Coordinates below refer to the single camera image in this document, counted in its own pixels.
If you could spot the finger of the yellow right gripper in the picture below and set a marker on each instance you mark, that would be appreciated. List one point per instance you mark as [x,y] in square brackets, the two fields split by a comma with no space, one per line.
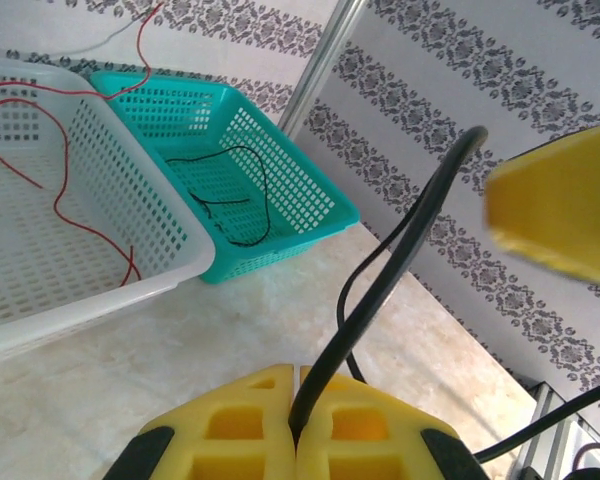
[560,210]

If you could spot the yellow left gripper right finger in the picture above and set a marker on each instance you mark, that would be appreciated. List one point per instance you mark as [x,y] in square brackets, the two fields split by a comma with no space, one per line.
[395,450]

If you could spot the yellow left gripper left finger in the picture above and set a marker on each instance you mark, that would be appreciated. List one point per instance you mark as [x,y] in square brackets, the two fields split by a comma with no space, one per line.
[190,450]

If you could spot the white perforated plastic basket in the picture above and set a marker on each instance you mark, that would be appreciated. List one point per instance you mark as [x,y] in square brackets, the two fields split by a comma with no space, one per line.
[105,310]

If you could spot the teal perforated plastic basket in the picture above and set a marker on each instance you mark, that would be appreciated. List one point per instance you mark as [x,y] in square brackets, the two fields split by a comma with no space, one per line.
[280,252]

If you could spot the aluminium table edge rail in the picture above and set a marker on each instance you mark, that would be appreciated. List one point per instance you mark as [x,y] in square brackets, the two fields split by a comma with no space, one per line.
[542,455]

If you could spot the aluminium frame post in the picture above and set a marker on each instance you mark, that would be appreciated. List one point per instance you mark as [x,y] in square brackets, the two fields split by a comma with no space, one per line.
[325,55]

